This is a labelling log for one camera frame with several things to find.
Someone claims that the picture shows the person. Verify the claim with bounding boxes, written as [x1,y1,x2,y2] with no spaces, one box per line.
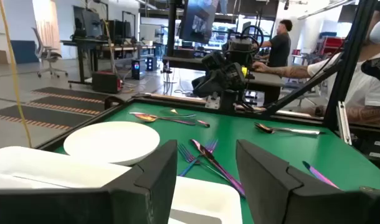
[260,19,293,68]
[252,0,380,127]

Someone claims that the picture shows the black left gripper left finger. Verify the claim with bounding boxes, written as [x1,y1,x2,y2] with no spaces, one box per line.
[0,139,178,224]

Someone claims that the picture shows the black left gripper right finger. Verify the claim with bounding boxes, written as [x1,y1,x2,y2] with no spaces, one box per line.
[235,139,380,224]

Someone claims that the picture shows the white round plate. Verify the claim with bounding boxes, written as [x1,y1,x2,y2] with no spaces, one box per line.
[63,121,161,166]

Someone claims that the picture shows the grey office chair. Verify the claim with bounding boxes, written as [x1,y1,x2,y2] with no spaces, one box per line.
[31,27,69,78]

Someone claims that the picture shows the iridescent rainbow spoon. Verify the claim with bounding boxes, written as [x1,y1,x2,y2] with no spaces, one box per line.
[129,111,197,123]
[254,122,322,136]

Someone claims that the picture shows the red and black box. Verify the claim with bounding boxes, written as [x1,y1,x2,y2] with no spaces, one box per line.
[92,70,124,94]

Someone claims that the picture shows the yellow cable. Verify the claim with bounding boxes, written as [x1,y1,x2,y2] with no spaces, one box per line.
[0,0,33,149]

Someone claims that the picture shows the black desk monitor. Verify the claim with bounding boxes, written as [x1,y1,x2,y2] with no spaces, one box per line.
[72,5,104,40]

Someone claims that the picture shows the computer tower with blue light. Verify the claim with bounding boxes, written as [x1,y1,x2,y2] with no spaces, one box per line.
[131,58,146,80]

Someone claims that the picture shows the black side stand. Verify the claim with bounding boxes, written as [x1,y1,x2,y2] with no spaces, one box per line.
[348,124,380,170]

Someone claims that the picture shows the white plastic cutlery tray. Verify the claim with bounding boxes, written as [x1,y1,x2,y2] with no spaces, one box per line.
[0,146,244,224]

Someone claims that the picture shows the black desk with monitors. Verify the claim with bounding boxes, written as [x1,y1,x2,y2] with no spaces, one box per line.
[60,39,112,85]

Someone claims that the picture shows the green table mat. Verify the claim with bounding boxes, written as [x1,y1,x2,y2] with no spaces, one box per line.
[54,101,380,224]

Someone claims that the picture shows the black orange-striped floor mat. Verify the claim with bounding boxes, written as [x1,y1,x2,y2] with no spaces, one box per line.
[26,95,106,116]
[0,105,92,131]
[30,86,112,104]

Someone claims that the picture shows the silver metal bracket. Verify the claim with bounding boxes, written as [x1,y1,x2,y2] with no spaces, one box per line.
[335,101,353,146]

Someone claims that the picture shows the black aluminium table frame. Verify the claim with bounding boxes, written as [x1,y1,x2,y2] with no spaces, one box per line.
[36,0,380,170]

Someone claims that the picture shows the black vertical pole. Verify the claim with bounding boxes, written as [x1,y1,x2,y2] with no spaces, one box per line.
[166,0,178,57]

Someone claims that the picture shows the large hanging black screen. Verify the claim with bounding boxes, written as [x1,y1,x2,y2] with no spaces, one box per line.
[179,0,221,45]

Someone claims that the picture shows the red tool cart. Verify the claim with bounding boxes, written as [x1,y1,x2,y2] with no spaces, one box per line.
[317,36,345,57]

